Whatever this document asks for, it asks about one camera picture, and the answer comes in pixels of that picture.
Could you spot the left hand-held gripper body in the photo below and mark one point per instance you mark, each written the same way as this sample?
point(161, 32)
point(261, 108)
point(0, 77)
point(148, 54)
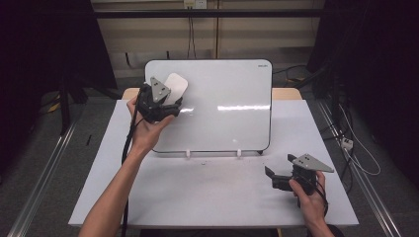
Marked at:
point(153, 105)

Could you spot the aluminium floor rail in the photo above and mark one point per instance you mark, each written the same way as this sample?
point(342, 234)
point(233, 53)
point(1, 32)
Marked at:
point(39, 187)
point(369, 187)

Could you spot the white power adapter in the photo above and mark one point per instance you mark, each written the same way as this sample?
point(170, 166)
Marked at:
point(347, 143)

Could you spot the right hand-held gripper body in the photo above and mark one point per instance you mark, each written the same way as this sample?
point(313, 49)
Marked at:
point(303, 174)

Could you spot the black tripod stand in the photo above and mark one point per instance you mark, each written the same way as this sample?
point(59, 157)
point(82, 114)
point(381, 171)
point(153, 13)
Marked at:
point(66, 105)

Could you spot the white table cover sheet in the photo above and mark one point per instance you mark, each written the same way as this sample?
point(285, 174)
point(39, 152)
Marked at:
point(214, 191)

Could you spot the black curtain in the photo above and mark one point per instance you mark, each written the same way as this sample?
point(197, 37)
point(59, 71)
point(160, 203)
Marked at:
point(378, 49)
point(39, 42)

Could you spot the wooden table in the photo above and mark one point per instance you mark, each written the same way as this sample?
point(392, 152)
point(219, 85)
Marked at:
point(286, 94)

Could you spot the white whiteboard eraser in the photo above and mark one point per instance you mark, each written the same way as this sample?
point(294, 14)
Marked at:
point(177, 86)

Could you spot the white wall socket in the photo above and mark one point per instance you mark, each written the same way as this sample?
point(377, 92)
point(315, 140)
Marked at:
point(195, 3)

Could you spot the person's left hand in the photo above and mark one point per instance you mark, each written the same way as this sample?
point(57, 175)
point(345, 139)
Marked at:
point(146, 135)

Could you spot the white plastic board holder clip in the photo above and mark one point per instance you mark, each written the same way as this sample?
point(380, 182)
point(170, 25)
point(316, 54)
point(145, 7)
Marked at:
point(239, 153)
point(188, 153)

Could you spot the small black stick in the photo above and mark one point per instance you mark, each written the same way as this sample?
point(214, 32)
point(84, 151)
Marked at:
point(89, 140)

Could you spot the white whiteboard with dark frame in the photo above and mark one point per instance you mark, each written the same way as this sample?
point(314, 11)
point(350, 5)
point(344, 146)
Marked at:
point(224, 125)

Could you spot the black horizontal bar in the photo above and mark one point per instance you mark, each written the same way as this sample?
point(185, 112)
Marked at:
point(204, 13)

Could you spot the person's right hand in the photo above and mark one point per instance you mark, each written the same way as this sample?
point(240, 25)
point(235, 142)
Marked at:
point(309, 204)

